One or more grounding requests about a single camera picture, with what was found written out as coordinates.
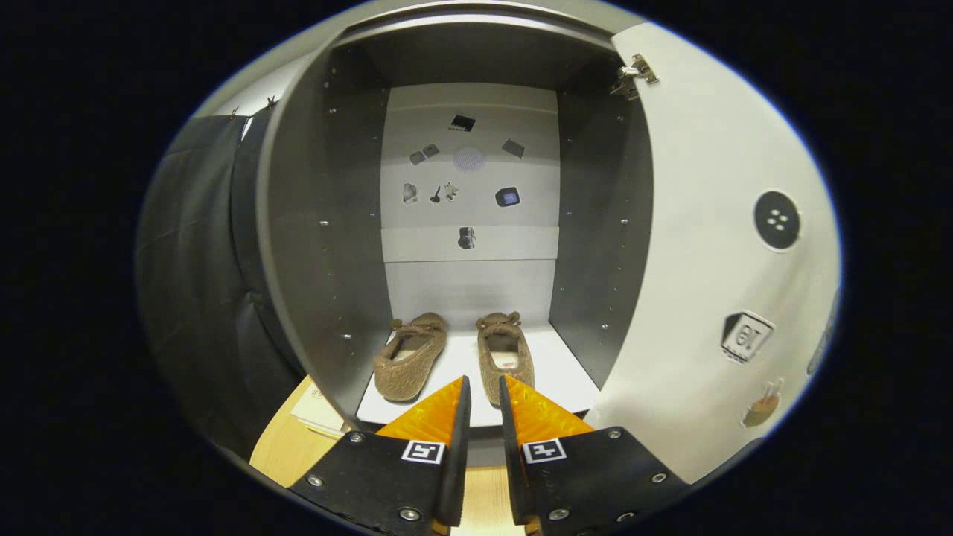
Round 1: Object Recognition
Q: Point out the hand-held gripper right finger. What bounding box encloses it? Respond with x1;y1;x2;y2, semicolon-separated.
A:
499;374;689;536

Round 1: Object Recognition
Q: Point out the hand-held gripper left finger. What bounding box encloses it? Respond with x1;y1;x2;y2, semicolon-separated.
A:
289;374;472;536

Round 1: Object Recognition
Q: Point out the brown fluffy shoe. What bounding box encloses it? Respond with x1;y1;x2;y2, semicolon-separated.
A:
476;312;535;407
372;313;449;403

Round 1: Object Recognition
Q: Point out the dark grey shoe cabinet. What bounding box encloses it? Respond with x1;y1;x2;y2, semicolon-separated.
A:
255;4;656;447

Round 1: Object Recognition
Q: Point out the metal door hinge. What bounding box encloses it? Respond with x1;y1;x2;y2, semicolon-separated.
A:
611;54;660;101

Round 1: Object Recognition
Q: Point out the black backdrop cloth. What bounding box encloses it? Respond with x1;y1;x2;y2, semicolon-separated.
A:
136;112;313;462

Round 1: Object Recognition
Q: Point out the row of black clips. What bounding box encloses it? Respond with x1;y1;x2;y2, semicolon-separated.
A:
229;95;278;120

